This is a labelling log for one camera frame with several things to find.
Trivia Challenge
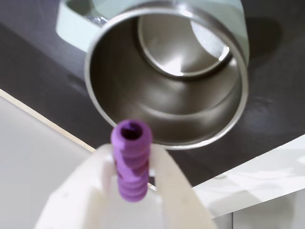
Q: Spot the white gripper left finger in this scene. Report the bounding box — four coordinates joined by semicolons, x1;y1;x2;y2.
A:
34;143;165;229

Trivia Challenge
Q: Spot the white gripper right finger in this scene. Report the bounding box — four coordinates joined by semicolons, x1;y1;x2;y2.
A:
148;144;218;229

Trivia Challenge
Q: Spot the purple ribbed pen grip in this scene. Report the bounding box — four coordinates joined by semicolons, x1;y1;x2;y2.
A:
110;119;153;204

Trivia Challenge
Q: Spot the pale green steel mug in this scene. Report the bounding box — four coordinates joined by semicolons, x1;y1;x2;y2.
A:
55;0;251;151

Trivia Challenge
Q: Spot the black table mat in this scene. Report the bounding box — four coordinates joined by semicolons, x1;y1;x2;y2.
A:
0;0;305;188

